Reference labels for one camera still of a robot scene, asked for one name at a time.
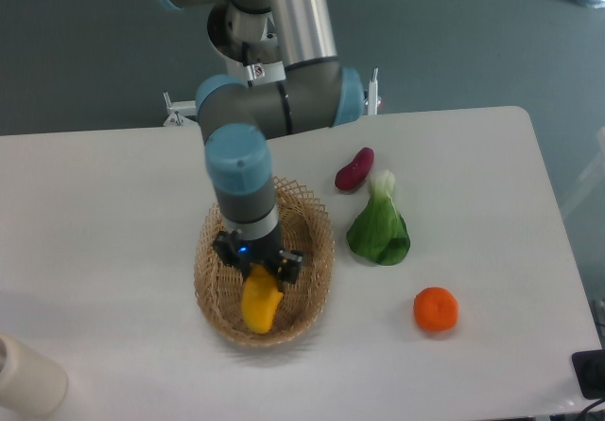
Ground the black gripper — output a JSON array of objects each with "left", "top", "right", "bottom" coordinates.
[{"left": 213, "top": 225, "right": 305, "bottom": 291}]

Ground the yellow mango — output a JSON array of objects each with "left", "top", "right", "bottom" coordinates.
[{"left": 241, "top": 264, "right": 284, "bottom": 334}]

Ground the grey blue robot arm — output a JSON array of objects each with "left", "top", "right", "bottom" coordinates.
[{"left": 159, "top": 0, "right": 364, "bottom": 285}]

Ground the woven wicker basket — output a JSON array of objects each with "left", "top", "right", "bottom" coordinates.
[{"left": 194, "top": 177, "right": 335, "bottom": 347}]

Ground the purple sweet potato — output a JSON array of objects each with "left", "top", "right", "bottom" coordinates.
[{"left": 335, "top": 147, "right": 374, "bottom": 191}]

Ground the green bok choy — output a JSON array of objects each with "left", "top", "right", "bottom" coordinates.
[{"left": 346, "top": 169, "right": 411, "bottom": 266}]

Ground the orange tangerine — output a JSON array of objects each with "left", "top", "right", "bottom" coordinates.
[{"left": 413, "top": 287, "right": 458, "bottom": 332}]

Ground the cream cylindrical cup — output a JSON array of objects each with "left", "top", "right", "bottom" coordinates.
[{"left": 1, "top": 333, "right": 68, "bottom": 418}]

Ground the black device at table edge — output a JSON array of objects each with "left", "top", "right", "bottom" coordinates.
[{"left": 571, "top": 349, "right": 605, "bottom": 400}]

